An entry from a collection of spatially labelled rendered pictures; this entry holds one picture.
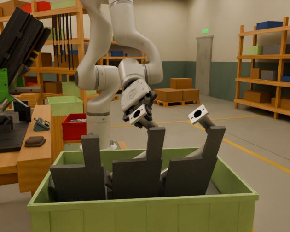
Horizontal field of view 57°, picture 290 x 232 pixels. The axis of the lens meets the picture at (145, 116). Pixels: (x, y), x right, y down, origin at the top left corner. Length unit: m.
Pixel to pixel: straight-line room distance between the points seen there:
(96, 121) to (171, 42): 10.52
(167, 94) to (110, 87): 6.28
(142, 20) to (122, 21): 10.40
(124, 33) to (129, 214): 0.59
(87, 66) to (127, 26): 0.36
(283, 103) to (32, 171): 5.94
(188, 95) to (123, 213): 7.29
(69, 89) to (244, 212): 4.10
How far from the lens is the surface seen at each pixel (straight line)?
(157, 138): 0.75
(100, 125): 1.33
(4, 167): 1.30
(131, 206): 0.75
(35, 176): 1.30
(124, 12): 1.01
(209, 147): 0.81
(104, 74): 1.30
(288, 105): 6.57
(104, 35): 1.25
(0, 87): 1.86
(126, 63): 0.97
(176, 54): 11.81
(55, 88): 4.98
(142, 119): 0.74
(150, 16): 11.51
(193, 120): 0.77
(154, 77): 0.94
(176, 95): 7.74
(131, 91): 0.84
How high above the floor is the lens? 1.32
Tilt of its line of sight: 12 degrees down
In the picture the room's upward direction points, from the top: straight up
